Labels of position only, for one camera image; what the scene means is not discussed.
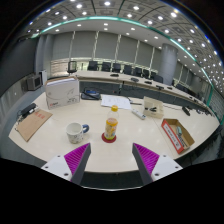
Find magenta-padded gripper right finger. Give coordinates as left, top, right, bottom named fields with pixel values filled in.
left=131, top=142, right=184, bottom=186

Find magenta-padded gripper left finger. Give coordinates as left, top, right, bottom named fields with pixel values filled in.
left=41, top=142, right=92, bottom=186

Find yellow-capped clear drink bottle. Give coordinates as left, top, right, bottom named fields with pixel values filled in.
left=103, top=104, right=120, bottom=141

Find flat round red coaster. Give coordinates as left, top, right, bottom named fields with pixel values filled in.
left=101, top=131, right=118, bottom=144

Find open brown cardboard box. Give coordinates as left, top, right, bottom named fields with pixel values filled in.
left=161, top=118, right=196, bottom=155

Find white divided organizer tray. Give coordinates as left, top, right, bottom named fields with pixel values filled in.
left=142, top=95, right=165, bottom=120

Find brown paper envelope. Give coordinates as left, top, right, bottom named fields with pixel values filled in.
left=15, top=108, right=54, bottom=143

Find black desk microphone base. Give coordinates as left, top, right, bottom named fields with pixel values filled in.
left=181, top=105, right=192, bottom=117

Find white paper sheets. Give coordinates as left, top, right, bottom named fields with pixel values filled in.
left=100, top=94, right=133, bottom=111

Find black desk phone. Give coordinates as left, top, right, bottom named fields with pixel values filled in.
left=80, top=87, right=102, bottom=101

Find large white cardboard box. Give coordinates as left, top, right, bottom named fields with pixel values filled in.
left=44, top=76, right=81, bottom=111

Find black hole punch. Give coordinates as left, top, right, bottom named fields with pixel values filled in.
left=19, top=102, right=38, bottom=118

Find long curved conference table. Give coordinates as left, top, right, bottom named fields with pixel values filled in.
left=66, top=69, right=214, bottom=113

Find grey box monitor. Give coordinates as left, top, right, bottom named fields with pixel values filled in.
left=25, top=73, right=43, bottom=92

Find row of black office chairs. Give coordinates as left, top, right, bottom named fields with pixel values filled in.
left=66, top=59, right=201, bottom=96

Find group of ceiling lights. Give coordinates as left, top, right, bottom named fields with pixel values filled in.
left=26, top=0, right=224, bottom=78

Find white mug with blue handle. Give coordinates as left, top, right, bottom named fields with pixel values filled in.
left=65, top=121, right=90, bottom=145

